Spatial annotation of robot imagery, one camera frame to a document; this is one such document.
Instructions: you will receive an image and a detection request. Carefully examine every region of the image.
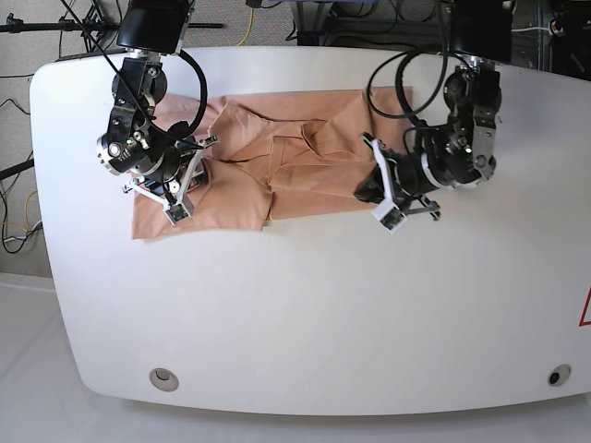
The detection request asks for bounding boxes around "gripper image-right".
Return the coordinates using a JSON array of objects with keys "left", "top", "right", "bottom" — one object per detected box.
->
[{"left": 354, "top": 132, "right": 440, "bottom": 221}]

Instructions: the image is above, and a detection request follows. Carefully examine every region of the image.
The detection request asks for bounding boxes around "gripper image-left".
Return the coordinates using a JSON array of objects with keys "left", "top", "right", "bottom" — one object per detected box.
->
[{"left": 123, "top": 135, "right": 218, "bottom": 210}]

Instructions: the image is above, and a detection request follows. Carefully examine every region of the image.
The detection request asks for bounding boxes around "peach pink T-shirt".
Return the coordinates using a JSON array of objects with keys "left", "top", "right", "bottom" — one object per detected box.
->
[{"left": 131, "top": 90, "right": 409, "bottom": 240}]

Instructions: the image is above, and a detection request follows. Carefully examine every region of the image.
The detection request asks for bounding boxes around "silver left table grommet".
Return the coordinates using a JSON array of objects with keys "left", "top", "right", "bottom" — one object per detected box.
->
[{"left": 149, "top": 368, "right": 179, "bottom": 392}]

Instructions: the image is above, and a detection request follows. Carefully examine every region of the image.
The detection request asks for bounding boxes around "black tripod stand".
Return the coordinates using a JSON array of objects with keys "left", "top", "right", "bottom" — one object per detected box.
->
[{"left": 0, "top": 18, "right": 225, "bottom": 34}]

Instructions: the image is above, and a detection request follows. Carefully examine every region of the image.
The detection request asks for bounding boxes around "dark right table grommet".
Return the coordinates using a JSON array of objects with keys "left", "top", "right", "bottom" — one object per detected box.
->
[{"left": 548, "top": 364, "right": 572, "bottom": 387}]

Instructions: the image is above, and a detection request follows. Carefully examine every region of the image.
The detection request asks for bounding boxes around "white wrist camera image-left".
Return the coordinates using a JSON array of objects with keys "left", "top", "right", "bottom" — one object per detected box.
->
[{"left": 164, "top": 199, "right": 194, "bottom": 226}]

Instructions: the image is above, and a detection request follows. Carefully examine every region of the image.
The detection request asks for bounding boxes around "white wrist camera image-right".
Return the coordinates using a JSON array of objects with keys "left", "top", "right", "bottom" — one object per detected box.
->
[{"left": 372, "top": 200, "right": 407, "bottom": 233}]

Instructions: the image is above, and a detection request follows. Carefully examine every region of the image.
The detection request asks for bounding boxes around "black cable on arm image-right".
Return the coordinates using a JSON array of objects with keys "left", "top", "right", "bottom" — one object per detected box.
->
[{"left": 367, "top": 0, "right": 467, "bottom": 135}]

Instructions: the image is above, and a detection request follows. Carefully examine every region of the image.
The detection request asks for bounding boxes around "yellow cable at left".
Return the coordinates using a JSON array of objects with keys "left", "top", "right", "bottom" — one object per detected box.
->
[{"left": 3, "top": 189, "right": 42, "bottom": 234}]

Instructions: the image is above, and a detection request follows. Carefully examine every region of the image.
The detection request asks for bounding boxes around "yellow cable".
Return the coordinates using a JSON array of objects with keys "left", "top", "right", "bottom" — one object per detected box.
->
[
  {"left": 236, "top": 7, "right": 256, "bottom": 48},
  {"left": 3, "top": 189, "right": 42, "bottom": 234}
]

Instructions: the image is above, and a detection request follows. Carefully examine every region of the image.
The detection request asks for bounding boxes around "grey robot base frame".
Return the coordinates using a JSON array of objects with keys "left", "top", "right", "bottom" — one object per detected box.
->
[{"left": 285, "top": 1, "right": 386, "bottom": 46}]

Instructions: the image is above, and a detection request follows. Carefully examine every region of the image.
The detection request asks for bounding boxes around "yellow cable at top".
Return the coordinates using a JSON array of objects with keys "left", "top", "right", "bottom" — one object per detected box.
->
[{"left": 236, "top": 7, "right": 256, "bottom": 48}]

